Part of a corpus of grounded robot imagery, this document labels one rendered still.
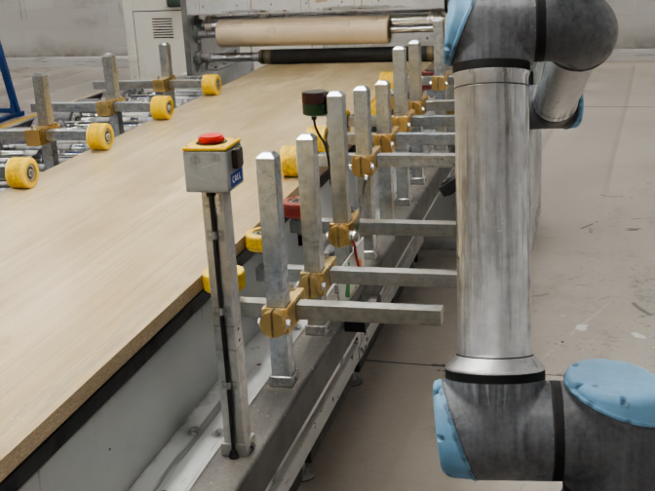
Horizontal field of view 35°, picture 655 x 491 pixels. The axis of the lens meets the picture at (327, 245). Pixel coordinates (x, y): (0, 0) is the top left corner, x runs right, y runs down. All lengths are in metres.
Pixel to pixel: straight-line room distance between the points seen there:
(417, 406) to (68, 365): 1.94
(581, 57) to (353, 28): 3.08
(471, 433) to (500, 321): 0.17
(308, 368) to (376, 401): 1.44
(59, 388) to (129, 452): 0.30
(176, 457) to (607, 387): 0.79
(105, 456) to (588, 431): 0.77
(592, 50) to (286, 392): 0.82
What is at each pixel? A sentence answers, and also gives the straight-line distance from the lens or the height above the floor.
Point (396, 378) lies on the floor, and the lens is 3.60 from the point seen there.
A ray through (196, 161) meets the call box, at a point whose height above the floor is 1.20.
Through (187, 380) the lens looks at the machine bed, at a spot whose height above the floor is 0.69.
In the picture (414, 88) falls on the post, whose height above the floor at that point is 1.01.
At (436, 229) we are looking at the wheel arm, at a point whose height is 0.85.
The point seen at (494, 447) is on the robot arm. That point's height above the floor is 0.79.
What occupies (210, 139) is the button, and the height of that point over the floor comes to 1.23.
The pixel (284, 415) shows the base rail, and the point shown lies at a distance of 1.85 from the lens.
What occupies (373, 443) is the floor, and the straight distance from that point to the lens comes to 3.20.
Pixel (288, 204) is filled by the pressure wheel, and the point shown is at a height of 0.91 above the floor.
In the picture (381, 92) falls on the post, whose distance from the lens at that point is 2.77.
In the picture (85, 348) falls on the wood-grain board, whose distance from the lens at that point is 1.69.
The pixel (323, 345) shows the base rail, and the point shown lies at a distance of 2.12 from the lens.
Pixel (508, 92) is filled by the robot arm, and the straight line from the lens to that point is 1.54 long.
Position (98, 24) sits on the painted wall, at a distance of 12.46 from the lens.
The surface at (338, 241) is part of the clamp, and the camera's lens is 2.33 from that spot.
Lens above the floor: 1.54
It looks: 18 degrees down
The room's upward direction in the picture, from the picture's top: 3 degrees counter-clockwise
